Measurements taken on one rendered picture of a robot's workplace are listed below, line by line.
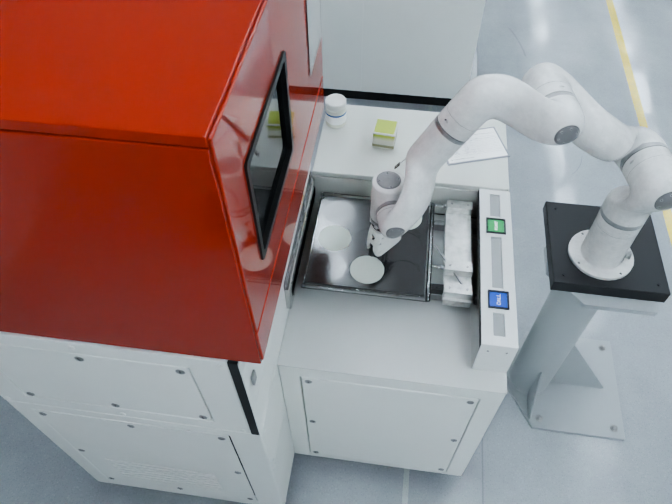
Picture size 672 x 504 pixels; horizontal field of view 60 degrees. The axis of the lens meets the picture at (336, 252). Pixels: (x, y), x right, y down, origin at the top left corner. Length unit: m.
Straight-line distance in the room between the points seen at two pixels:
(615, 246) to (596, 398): 1.00
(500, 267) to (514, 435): 0.99
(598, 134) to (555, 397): 1.40
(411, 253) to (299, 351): 0.44
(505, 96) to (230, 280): 0.71
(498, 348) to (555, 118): 0.59
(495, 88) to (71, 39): 0.82
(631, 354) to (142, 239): 2.32
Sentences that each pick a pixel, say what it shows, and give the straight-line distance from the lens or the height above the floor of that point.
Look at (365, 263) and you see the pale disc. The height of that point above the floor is 0.90.
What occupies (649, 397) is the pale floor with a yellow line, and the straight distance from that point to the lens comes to 2.79.
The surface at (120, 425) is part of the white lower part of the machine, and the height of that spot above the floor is 0.75.
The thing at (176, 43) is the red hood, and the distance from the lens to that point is 0.89.
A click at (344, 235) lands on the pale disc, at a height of 0.90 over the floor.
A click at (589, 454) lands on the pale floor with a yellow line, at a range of 2.58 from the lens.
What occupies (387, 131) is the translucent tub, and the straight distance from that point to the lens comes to 1.91.
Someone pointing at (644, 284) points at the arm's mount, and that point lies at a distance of 1.93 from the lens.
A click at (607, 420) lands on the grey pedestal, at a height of 0.01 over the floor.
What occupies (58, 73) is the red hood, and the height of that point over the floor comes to 1.82.
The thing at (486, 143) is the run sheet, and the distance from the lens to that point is 2.02.
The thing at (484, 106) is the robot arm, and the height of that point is 1.48.
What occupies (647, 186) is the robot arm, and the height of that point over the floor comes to 1.25.
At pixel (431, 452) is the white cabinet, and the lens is 2.11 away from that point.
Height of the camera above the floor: 2.28
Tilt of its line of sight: 53 degrees down
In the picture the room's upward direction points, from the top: 1 degrees counter-clockwise
